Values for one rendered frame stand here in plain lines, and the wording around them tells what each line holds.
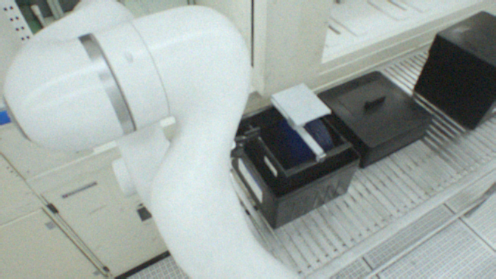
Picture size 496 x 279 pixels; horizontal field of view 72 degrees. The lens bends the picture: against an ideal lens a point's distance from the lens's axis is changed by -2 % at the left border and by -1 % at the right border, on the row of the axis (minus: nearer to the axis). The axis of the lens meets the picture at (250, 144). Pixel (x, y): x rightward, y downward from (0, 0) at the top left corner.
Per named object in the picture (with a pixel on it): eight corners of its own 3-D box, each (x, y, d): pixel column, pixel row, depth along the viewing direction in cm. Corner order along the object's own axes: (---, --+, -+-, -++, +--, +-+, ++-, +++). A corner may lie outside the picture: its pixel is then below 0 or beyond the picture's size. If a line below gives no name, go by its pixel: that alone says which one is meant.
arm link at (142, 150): (176, 129, 50) (190, 209, 76) (140, 57, 57) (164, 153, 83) (114, 151, 47) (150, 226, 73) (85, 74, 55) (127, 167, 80)
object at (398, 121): (362, 169, 113) (373, 144, 103) (309, 113, 130) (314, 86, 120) (426, 136, 122) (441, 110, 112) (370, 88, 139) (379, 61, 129)
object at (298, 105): (241, 161, 114) (239, 88, 90) (294, 139, 121) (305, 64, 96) (281, 220, 101) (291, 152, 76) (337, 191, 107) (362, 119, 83)
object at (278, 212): (229, 163, 115) (226, 128, 102) (300, 133, 123) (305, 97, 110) (272, 231, 99) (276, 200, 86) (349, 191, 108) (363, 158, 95)
